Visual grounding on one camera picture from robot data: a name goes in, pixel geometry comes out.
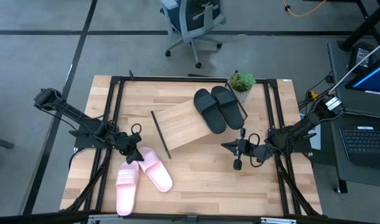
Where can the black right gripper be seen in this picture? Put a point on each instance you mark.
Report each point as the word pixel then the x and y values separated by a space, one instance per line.
pixel 250 149

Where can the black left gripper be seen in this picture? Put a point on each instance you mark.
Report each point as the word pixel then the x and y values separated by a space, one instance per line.
pixel 127 143

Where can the pink rubber slide sandal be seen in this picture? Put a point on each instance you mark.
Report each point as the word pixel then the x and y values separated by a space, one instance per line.
pixel 126 193
pixel 158 175

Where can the black rubber slide sandal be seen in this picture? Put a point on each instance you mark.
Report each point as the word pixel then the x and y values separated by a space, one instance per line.
pixel 210 115
pixel 231 112

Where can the wooden shelf with black frame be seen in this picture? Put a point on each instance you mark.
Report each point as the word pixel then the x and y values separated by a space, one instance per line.
pixel 183 124

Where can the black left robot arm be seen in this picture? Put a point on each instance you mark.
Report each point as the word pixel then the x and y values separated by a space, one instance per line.
pixel 84 121

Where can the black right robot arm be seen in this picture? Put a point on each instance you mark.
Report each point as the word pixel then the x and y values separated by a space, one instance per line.
pixel 301 127

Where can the green plant in patterned pot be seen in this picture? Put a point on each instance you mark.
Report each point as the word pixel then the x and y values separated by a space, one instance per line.
pixel 242 82

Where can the laptop computer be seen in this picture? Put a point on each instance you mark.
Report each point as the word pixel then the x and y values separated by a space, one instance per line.
pixel 342 174

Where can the black laptop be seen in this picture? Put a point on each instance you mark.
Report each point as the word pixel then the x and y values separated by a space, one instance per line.
pixel 364 143

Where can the grey mesh office chair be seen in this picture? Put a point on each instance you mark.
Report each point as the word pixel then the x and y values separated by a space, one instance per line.
pixel 192 18

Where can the black floor stand foot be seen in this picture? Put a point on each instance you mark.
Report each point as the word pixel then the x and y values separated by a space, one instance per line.
pixel 0 142

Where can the black power adapter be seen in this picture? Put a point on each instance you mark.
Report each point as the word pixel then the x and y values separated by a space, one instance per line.
pixel 361 57

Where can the monitor with blue screen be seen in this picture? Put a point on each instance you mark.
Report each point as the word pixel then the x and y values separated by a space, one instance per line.
pixel 376 77

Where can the black desk leg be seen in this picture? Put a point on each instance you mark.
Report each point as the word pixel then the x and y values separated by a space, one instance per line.
pixel 364 26

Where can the black table frame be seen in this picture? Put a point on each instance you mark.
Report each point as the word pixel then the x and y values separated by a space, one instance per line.
pixel 164 79

